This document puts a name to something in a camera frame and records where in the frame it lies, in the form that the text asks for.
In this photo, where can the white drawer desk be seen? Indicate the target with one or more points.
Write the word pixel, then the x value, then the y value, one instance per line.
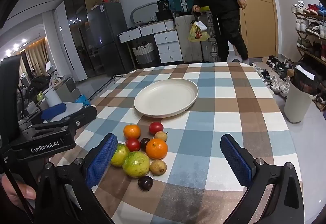
pixel 165 43

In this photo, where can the dark glass cabinet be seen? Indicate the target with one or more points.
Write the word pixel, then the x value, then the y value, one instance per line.
pixel 76 30

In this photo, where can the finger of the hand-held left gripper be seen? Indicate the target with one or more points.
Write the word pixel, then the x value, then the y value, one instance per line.
pixel 85 114
pixel 54 111

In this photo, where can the grey rounded mirror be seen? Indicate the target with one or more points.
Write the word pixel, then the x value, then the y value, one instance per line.
pixel 142 10

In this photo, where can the black appliance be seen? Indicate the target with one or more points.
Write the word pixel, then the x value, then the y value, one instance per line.
pixel 163 9

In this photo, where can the yellowish round fruit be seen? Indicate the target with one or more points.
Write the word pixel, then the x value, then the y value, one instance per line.
pixel 119 154

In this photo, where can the white bucket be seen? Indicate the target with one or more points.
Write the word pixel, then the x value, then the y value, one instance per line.
pixel 52 98

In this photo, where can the beige suitcase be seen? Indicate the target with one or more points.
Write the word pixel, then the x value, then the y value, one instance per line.
pixel 187 43

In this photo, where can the green mottled round fruit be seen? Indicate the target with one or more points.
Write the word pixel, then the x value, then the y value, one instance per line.
pixel 136 164

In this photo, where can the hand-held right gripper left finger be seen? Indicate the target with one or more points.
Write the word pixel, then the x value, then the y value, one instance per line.
pixel 101 160

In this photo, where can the person's left hand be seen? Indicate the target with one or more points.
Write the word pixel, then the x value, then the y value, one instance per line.
pixel 23 192

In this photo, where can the cream round plate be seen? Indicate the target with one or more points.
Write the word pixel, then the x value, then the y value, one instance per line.
pixel 165 98

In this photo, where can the pile of dark shoes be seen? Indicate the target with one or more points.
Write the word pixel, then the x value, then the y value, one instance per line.
pixel 277 74

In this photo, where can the large orange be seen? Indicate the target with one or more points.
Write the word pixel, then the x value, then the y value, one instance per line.
pixel 157 149

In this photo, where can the beige curtain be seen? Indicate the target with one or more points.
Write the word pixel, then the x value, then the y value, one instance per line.
pixel 37 55

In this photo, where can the grey suitcase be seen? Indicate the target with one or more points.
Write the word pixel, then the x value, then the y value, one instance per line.
pixel 210 48

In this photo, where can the yellow plastic bag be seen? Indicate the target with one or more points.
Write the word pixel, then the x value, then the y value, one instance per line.
pixel 197 33

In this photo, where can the wicker basket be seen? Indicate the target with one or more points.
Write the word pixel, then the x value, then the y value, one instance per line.
pixel 144 53

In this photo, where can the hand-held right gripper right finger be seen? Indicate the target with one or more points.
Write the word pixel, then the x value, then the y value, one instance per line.
pixel 236 160

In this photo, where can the shoe rack with shoes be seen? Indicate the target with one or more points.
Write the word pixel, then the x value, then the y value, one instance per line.
pixel 309 25

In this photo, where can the small orange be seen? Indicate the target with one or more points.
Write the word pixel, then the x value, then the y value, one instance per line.
pixel 132 131

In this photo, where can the trash bin with black bag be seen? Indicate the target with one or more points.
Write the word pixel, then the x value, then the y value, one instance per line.
pixel 296 102

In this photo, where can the dark purple plum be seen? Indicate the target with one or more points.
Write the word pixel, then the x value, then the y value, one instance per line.
pixel 145 143
pixel 145 183

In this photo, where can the wooden door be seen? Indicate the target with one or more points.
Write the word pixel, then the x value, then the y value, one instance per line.
pixel 257 10

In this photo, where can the checked tablecloth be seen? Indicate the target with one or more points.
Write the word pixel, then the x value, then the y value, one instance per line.
pixel 203 137

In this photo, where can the red tomato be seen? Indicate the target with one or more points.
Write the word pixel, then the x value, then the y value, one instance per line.
pixel 156 127
pixel 132 144

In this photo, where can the dark refrigerator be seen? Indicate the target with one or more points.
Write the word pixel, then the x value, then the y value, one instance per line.
pixel 109 35

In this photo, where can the small tan round fruit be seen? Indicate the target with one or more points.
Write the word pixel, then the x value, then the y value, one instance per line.
pixel 161 136
pixel 158 167

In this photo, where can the wooden shoe rack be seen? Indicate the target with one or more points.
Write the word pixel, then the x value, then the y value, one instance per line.
pixel 309 53

